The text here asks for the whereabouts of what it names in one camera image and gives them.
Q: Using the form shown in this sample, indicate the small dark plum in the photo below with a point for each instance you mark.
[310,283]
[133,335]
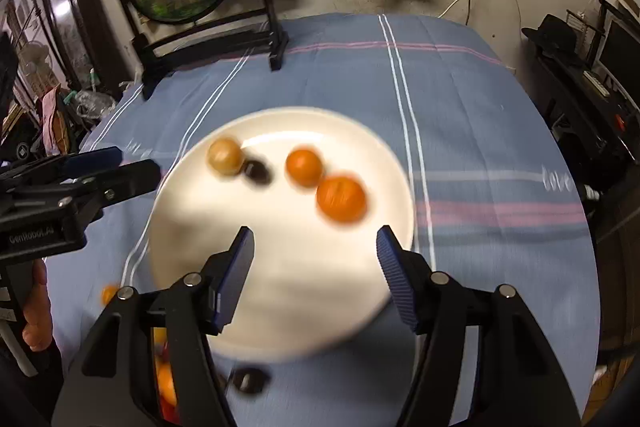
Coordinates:
[248,379]
[256,172]

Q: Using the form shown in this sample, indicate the tan round fruit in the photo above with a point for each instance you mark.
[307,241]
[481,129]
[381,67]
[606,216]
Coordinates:
[225,157]

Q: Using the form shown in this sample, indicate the large mandarin orange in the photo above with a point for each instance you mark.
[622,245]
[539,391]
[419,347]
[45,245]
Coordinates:
[342,198]

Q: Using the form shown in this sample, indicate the person's left hand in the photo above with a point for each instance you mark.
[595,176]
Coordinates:
[39,317]

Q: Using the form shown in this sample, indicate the black hat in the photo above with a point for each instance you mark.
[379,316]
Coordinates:
[552,34]

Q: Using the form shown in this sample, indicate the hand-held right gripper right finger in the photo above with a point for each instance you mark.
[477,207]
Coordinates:
[396,279]

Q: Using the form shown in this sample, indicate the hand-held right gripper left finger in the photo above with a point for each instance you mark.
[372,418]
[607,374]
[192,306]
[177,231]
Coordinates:
[235,277]

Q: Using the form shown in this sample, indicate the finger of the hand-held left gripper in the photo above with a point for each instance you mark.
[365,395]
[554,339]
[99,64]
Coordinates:
[130,179]
[90,159]

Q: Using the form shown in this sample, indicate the small orange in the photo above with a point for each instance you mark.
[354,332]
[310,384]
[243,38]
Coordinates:
[304,166]
[110,294]
[166,382]

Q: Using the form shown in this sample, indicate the black desk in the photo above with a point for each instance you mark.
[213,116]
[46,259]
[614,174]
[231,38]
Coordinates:
[575,107]

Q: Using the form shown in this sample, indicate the clear plastic bag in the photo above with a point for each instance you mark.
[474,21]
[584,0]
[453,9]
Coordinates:
[92,103]

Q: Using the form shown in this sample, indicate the black monitor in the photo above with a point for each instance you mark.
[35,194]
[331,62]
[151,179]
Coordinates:
[620,52]

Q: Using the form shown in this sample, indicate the dark wooden cabinet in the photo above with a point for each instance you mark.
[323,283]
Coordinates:
[65,7]

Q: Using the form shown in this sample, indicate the white round plate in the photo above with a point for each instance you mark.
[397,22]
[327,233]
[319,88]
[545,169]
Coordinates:
[290,247]

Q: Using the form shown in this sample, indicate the blue striped blanket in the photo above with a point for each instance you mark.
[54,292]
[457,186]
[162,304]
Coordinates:
[350,72]

